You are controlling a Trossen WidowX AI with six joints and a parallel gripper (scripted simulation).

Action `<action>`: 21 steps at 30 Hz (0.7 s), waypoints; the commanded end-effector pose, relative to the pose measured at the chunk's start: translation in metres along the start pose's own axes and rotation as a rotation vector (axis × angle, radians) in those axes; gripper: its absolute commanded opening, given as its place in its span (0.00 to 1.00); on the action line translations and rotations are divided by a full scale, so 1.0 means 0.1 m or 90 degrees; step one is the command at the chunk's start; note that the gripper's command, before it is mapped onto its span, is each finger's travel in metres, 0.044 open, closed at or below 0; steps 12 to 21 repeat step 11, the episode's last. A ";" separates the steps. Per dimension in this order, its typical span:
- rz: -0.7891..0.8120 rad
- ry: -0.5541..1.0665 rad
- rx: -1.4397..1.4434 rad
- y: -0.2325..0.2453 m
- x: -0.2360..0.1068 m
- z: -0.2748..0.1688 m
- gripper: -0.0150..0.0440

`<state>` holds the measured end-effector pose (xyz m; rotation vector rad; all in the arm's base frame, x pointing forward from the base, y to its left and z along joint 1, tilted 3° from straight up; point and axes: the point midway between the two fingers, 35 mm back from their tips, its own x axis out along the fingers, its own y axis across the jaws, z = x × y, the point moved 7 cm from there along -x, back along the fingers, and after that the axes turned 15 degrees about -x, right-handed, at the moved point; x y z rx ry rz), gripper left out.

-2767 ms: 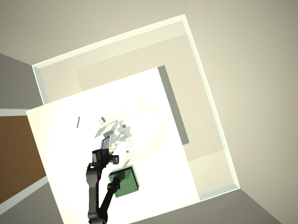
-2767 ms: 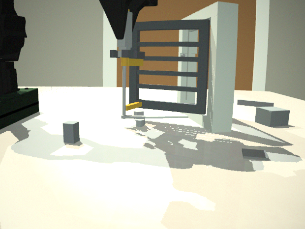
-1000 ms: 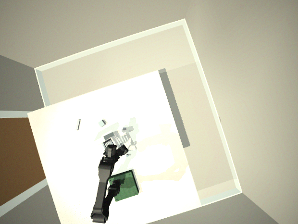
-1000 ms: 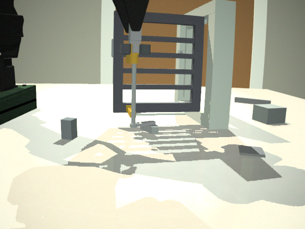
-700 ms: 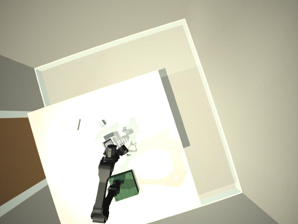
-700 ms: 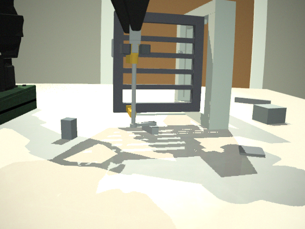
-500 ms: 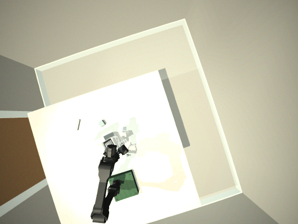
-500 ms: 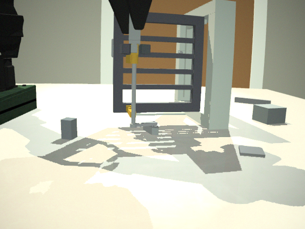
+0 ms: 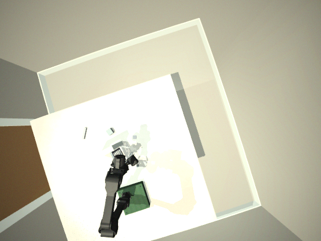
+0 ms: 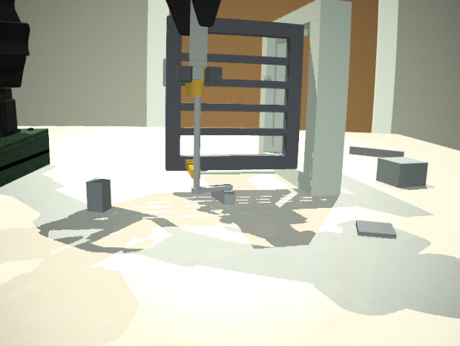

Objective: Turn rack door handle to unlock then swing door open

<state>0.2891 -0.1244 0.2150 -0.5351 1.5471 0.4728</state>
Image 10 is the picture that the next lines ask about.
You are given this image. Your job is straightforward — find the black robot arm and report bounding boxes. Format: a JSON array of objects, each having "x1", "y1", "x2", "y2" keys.
[{"x1": 0, "y1": 0, "x2": 30, "y2": 138}]

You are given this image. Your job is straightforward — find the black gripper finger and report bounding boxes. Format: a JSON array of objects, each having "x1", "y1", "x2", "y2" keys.
[
  {"x1": 192, "y1": 0, "x2": 221, "y2": 27},
  {"x1": 166, "y1": 0, "x2": 191, "y2": 36}
]

